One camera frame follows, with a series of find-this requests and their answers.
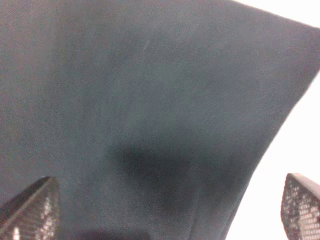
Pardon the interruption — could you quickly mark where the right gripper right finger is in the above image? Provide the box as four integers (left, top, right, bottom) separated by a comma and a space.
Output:
280, 173, 320, 240

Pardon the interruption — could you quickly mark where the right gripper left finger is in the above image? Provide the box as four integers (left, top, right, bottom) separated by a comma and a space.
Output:
0, 176, 61, 240

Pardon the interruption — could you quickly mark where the black short sleeve shirt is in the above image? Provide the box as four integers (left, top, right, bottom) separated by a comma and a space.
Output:
0, 0, 320, 240

